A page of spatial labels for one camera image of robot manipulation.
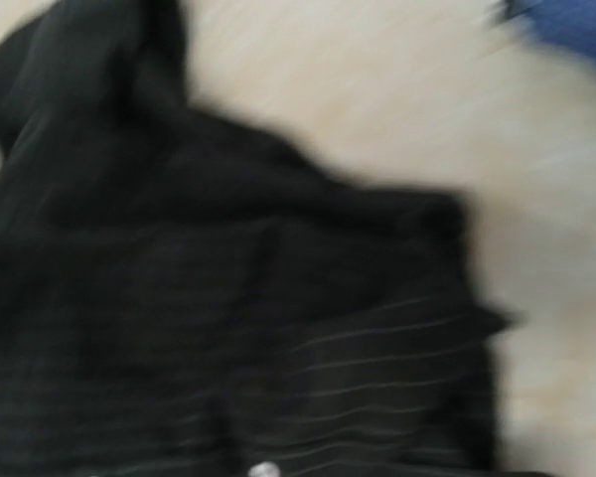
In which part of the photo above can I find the black pinstripe long sleeve shirt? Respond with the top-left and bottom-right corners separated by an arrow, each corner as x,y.
0,1 -> 505,476

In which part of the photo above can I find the blue checked shirt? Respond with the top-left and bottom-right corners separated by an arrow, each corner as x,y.
498,0 -> 596,63

